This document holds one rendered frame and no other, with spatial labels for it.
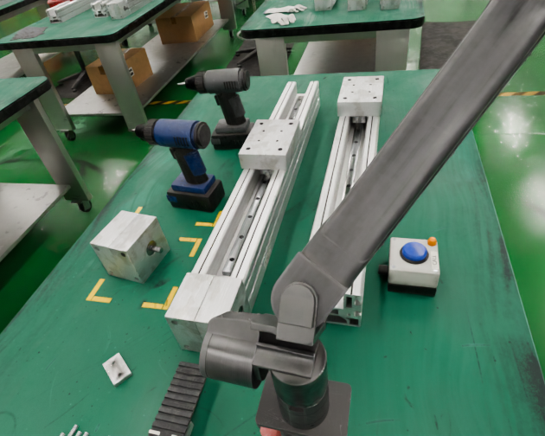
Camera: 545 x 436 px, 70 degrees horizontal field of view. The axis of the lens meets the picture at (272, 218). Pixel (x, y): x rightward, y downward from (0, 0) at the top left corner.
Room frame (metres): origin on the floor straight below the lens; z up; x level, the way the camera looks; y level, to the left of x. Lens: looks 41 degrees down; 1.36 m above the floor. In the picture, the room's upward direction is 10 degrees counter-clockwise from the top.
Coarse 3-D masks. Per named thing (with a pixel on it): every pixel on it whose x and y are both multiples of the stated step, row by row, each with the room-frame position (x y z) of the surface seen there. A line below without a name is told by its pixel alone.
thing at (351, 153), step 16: (352, 128) 0.93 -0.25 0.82; (368, 128) 0.84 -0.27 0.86; (336, 144) 0.79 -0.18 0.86; (352, 144) 0.83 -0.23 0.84; (368, 144) 0.77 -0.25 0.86; (336, 160) 0.73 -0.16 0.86; (352, 160) 0.76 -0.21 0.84; (368, 160) 0.71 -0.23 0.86; (336, 176) 0.67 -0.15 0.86; (352, 176) 0.70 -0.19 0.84; (336, 192) 0.64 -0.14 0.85; (320, 208) 0.57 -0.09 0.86; (320, 224) 0.53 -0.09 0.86; (352, 288) 0.38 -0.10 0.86; (352, 304) 0.36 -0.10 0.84; (336, 320) 0.38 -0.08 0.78; (352, 320) 0.37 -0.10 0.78
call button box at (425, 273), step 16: (400, 240) 0.48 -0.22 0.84; (416, 240) 0.47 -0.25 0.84; (400, 256) 0.44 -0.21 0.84; (432, 256) 0.43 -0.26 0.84; (384, 272) 0.45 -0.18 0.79; (400, 272) 0.41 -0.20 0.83; (416, 272) 0.41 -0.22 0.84; (432, 272) 0.40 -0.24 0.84; (400, 288) 0.41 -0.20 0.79; (416, 288) 0.40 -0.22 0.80; (432, 288) 0.40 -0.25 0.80
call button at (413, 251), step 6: (408, 246) 0.45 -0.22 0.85; (414, 246) 0.45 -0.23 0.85; (420, 246) 0.45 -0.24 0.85; (402, 252) 0.45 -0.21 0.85; (408, 252) 0.44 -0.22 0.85; (414, 252) 0.44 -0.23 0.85; (420, 252) 0.43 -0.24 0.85; (426, 252) 0.43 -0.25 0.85; (408, 258) 0.43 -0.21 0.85; (414, 258) 0.43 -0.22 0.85; (420, 258) 0.42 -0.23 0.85
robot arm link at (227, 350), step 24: (288, 288) 0.23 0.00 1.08; (312, 288) 0.22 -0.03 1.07; (240, 312) 0.26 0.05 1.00; (288, 312) 0.21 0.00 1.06; (312, 312) 0.21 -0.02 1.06; (216, 336) 0.23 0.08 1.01; (240, 336) 0.23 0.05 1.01; (288, 336) 0.20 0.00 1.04; (312, 336) 0.19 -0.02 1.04; (216, 360) 0.21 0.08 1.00; (240, 360) 0.20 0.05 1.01; (240, 384) 0.19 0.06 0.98
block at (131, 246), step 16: (112, 224) 0.63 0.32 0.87; (128, 224) 0.62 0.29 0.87; (144, 224) 0.61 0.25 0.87; (96, 240) 0.58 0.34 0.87; (112, 240) 0.57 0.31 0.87; (128, 240) 0.57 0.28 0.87; (144, 240) 0.58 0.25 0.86; (160, 240) 0.61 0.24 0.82; (112, 256) 0.56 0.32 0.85; (128, 256) 0.54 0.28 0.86; (144, 256) 0.57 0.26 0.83; (160, 256) 0.60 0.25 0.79; (112, 272) 0.58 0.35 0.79; (128, 272) 0.55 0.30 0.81; (144, 272) 0.55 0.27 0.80
